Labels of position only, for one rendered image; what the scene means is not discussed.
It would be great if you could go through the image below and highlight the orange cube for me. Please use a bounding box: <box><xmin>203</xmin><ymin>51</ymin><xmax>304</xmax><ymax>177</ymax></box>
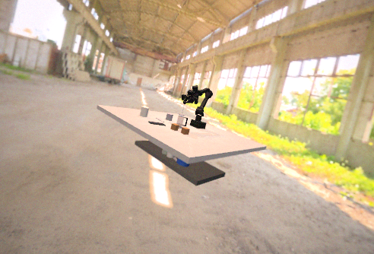
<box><xmin>170</xmin><ymin>123</ymin><xmax>179</xmax><ymax>131</ymax></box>
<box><xmin>181</xmin><ymin>127</ymin><xmax>190</xmax><ymax>135</ymax></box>

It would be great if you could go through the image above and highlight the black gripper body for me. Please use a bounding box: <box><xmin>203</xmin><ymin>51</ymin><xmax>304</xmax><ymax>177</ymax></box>
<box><xmin>182</xmin><ymin>94</ymin><xmax>198</xmax><ymax>104</ymax></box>

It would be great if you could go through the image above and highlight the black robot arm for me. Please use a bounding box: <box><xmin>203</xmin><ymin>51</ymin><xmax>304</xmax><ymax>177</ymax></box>
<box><xmin>187</xmin><ymin>85</ymin><xmax>213</xmax><ymax>122</ymax></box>

